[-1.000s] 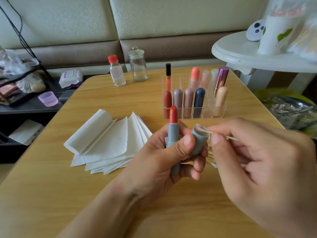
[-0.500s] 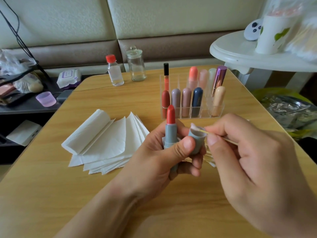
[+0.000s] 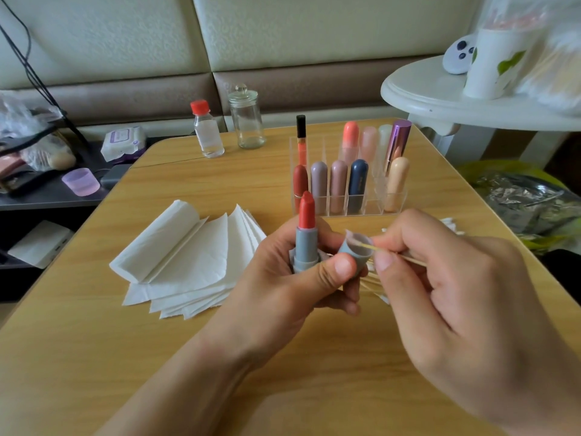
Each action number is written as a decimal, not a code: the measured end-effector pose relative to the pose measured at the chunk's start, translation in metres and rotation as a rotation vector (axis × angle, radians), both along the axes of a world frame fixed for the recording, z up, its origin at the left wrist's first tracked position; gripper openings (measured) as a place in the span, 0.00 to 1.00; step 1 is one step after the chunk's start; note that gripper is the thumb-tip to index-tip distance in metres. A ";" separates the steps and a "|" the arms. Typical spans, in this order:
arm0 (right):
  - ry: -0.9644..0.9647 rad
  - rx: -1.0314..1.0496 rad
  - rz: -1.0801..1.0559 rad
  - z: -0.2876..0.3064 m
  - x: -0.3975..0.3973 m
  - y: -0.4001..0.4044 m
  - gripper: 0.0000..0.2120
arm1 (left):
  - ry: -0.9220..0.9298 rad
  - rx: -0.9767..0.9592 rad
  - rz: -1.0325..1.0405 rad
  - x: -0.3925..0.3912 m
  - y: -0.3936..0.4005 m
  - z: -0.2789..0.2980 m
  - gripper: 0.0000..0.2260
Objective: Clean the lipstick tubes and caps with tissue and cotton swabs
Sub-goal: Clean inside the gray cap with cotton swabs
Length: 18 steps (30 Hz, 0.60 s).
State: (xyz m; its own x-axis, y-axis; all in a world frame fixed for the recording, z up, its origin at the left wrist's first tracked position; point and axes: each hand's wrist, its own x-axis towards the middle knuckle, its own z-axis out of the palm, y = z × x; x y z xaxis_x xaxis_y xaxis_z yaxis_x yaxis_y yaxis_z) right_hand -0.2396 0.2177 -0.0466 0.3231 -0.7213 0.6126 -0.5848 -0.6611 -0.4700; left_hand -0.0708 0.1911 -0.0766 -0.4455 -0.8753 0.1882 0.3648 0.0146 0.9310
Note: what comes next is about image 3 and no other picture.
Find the person's left hand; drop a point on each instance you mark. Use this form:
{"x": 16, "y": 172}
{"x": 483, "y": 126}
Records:
{"x": 268, "y": 304}

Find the person's right hand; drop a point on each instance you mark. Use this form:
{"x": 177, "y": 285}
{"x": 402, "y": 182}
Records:
{"x": 481, "y": 322}

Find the red lipstick grey-blue tube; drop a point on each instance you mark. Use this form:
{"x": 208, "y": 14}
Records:
{"x": 306, "y": 236}

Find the stack of white tissues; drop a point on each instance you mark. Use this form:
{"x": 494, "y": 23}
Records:
{"x": 186, "y": 258}

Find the pile of cotton swabs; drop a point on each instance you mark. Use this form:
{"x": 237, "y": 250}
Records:
{"x": 449, "y": 224}

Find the grey-blue lipstick cap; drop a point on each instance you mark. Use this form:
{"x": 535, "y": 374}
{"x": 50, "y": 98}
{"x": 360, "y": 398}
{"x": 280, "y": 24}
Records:
{"x": 357, "y": 248}

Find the thin wooden cotton swab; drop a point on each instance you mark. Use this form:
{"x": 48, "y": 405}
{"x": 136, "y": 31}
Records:
{"x": 381, "y": 249}
{"x": 374, "y": 286}

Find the red lipstick mauve tube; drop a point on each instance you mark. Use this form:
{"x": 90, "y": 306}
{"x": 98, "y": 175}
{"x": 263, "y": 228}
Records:
{"x": 319, "y": 188}

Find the white tissue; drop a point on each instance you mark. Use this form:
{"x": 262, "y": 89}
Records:
{"x": 154, "y": 240}

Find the red lipstick dusty pink tube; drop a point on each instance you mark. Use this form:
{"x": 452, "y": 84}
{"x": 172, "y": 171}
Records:
{"x": 338, "y": 188}

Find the red lipstick navy tube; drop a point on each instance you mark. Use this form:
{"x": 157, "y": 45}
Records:
{"x": 358, "y": 186}

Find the clear acrylic lipstick organizer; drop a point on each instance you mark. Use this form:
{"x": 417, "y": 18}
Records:
{"x": 386, "y": 172}

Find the person's left forearm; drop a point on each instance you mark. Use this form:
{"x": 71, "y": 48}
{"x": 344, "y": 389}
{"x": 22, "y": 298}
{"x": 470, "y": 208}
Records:
{"x": 168, "y": 404}

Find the yellow-green bin with bag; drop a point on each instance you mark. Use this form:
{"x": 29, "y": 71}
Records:
{"x": 522, "y": 204}

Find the clear bottle red cap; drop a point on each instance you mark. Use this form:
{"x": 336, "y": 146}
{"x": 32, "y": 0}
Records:
{"x": 207, "y": 131}

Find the glass jar with lid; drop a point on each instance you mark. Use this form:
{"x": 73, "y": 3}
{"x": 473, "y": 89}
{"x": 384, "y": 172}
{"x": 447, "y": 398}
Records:
{"x": 246, "y": 120}

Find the wet wipes pack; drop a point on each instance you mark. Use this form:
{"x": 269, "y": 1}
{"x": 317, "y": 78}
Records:
{"x": 123, "y": 144}

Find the small purple plastic cup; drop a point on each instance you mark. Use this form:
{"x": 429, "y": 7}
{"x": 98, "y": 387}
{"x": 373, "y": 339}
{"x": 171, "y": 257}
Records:
{"x": 81, "y": 182}

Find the white power bank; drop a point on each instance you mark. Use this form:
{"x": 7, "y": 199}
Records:
{"x": 41, "y": 244}

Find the black low shelf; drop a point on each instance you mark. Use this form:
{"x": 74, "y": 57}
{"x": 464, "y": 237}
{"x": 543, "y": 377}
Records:
{"x": 50, "y": 209}

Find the white round side table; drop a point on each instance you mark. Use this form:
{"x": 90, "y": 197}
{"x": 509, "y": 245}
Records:
{"x": 422, "y": 91}

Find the white mug green leaf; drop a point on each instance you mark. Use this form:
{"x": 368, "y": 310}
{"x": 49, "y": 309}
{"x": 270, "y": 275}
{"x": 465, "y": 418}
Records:
{"x": 499, "y": 60}

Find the white panda figure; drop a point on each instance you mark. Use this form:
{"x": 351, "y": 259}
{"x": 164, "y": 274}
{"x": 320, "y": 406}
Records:
{"x": 458, "y": 54}

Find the beige padded backrest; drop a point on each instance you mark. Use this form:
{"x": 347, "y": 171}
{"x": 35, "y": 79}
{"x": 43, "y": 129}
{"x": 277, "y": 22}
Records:
{"x": 345, "y": 27}

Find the crumpled clear plastic bag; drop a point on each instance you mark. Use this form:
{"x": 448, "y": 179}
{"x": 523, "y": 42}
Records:
{"x": 32, "y": 122}

